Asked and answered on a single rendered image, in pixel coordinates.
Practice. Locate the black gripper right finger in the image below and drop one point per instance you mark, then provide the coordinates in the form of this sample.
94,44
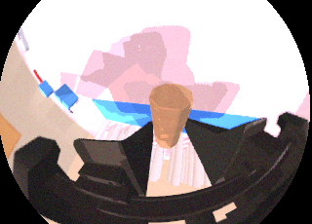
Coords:
217,147

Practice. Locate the blue flat strip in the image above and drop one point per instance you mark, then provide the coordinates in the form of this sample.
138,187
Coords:
140,114

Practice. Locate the small blue block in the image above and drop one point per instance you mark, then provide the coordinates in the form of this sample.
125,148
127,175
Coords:
65,96
45,88

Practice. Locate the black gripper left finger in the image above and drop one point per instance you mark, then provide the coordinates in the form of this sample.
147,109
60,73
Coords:
133,154

